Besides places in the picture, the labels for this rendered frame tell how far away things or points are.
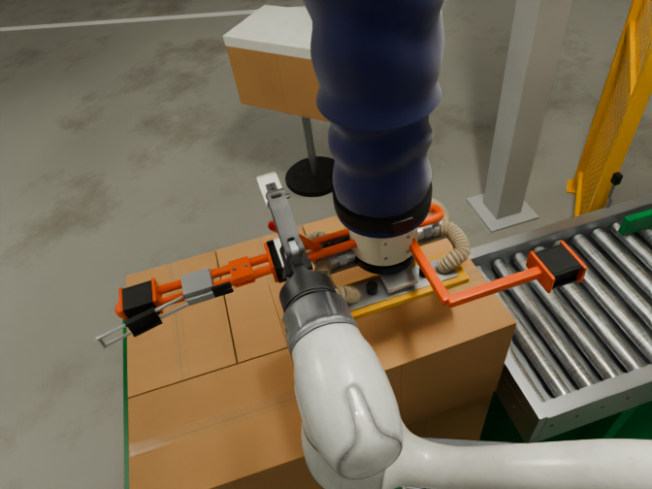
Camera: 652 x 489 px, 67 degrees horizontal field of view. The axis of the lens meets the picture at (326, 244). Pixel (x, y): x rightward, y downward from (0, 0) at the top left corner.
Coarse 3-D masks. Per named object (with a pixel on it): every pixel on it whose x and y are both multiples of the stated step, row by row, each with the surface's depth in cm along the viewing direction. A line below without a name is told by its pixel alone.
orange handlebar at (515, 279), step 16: (432, 208) 124; (320, 240) 121; (352, 240) 119; (256, 256) 119; (320, 256) 118; (416, 256) 114; (224, 272) 118; (240, 272) 116; (256, 272) 116; (432, 272) 110; (528, 272) 107; (160, 288) 116; (176, 288) 117; (480, 288) 106; (496, 288) 106; (160, 304) 113; (448, 304) 105
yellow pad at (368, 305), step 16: (416, 272) 125; (464, 272) 124; (368, 288) 121; (384, 288) 123; (416, 288) 122; (432, 288) 122; (448, 288) 123; (352, 304) 121; (368, 304) 120; (384, 304) 120; (400, 304) 121
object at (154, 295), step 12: (120, 288) 115; (132, 288) 115; (144, 288) 114; (156, 288) 116; (120, 300) 113; (132, 300) 112; (144, 300) 112; (156, 300) 112; (120, 312) 111; (132, 312) 112
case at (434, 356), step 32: (384, 320) 138; (416, 320) 137; (448, 320) 136; (480, 320) 135; (512, 320) 134; (384, 352) 131; (416, 352) 130; (448, 352) 132; (480, 352) 139; (416, 384) 140; (448, 384) 147; (480, 384) 154; (416, 416) 156
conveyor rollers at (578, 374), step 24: (576, 240) 202; (600, 240) 202; (624, 240) 201; (648, 240) 200; (504, 264) 197; (600, 264) 192; (624, 264) 192; (648, 264) 192; (576, 288) 185; (600, 288) 184; (624, 288) 183; (648, 288) 183; (528, 312) 182; (552, 312) 183; (624, 312) 176; (648, 312) 175; (528, 336) 174; (552, 336) 173; (576, 336) 173; (600, 336) 174; (576, 360) 166; (600, 360) 165; (624, 360) 165; (528, 384) 162; (552, 384) 162
